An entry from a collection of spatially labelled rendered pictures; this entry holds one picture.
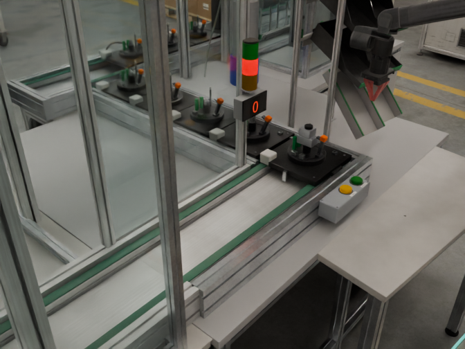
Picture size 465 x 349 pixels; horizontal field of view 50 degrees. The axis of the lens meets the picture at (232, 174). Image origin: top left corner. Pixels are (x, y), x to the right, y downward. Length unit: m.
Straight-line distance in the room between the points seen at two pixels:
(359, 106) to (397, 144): 0.30
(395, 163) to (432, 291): 0.95
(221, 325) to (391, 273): 0.53
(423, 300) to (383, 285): 1.27
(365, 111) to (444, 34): 4.07
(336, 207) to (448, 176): 0.62
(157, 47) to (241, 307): 0.79
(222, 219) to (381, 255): 0.50
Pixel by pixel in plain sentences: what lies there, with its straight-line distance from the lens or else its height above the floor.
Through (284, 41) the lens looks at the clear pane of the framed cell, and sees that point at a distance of 2.85.
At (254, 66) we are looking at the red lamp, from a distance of 1.58.
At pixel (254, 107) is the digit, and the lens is 1.63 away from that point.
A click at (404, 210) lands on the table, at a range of 1.83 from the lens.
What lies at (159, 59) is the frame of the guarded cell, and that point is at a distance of 0.85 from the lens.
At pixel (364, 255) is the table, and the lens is 1.60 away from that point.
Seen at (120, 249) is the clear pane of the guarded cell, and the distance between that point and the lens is 0.97.
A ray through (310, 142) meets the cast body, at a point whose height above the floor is 1.05.
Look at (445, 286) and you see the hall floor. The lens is 2.89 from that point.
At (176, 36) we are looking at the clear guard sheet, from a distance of 1.38.
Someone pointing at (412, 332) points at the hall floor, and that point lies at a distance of 2.61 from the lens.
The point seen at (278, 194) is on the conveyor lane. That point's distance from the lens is 1.71.
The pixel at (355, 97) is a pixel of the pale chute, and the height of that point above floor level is 1.10.
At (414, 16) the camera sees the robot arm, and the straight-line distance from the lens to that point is 1.56.
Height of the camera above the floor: 1.88
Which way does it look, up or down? 32 degrees down
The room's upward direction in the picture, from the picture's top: straight up
